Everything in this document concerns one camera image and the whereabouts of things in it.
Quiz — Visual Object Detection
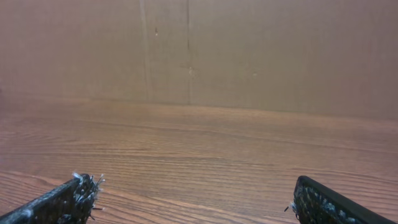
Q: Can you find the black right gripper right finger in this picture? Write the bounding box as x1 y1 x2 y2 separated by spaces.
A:
285 175 396 224

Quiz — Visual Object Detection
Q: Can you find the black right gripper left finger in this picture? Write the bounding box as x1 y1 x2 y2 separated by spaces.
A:
1 173 105 224

